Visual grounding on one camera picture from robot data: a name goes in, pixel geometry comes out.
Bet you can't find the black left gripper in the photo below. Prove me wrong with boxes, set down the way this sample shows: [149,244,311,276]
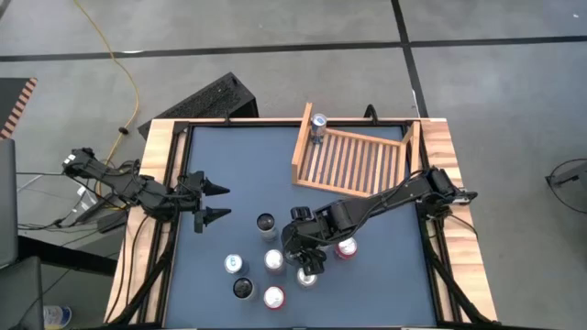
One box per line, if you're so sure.
[177,170,233,235]

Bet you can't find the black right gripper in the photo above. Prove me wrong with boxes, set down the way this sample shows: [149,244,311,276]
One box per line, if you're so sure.
[280,214,332,278]

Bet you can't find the silver Diet Coke can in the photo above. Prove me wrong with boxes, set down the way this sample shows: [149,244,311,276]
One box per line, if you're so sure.
[263,248,286,276]
[295,268,318,290]

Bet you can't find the red Fanta strawberry can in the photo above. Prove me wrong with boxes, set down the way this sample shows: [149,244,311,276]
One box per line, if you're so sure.
[333,236,360,261]
[262,285,287,312]

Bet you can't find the white Celsius peach can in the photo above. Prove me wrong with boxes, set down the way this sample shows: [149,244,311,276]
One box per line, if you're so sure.
[232,277,260,303]
[255,212,280,243]

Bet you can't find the blue silver energy drink can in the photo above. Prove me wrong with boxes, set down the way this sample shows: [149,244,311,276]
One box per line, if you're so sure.
[309,113,328,146]
[223,253,250,278]

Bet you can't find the wooden slatted shelf rack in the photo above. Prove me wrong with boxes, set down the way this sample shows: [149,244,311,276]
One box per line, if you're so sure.
[291,102,422,199]

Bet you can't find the blue table mat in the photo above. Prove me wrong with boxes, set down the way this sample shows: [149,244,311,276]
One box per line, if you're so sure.
[163,125,437,328]

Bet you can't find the black perforated box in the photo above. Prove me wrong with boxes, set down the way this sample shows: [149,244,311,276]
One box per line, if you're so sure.
[137,71,260,140]

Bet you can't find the black power adapter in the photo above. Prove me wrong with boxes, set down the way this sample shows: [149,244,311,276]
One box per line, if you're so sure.
[75,182,129,235]

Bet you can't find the white blue wipes tub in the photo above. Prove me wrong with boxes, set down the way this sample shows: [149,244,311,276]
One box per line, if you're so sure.
[43,305,73,330]

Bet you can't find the black orange striped floor mat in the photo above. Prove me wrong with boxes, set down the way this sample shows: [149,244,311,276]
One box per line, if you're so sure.
[0,76,39,141]

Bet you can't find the yellow cable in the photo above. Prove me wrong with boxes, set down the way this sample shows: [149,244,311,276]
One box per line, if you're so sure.
[72,0,141,212]

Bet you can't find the black floor stand with cable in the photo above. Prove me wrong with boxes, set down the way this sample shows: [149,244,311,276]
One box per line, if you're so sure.
[544,158,587,226]

